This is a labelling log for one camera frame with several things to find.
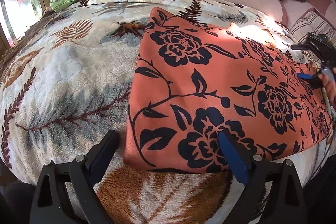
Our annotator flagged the leaf print fleece blanket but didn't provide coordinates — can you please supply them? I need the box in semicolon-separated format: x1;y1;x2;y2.
0;0;336;224

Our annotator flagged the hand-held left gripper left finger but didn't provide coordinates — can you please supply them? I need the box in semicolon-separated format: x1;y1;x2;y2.
29;130;121;224

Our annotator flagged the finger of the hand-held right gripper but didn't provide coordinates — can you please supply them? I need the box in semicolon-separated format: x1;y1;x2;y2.
297;72;325;90
290;44;315;52

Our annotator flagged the pink striped pillow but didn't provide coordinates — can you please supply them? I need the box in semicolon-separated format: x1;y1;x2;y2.
287;9;336;44

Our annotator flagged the stained glass window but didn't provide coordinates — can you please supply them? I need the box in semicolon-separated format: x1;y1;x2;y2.
0;0;44;49

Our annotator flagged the person's right hand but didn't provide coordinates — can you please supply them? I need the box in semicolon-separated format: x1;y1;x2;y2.
318;69;336;109

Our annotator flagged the orange floral shirt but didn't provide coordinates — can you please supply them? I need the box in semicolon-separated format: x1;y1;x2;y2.
123;7;334;174

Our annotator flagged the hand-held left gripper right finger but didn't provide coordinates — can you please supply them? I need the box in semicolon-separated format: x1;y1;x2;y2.
218;129;307;224

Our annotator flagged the pink folded blanket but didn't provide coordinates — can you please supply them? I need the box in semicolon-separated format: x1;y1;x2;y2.
281;0;336;24

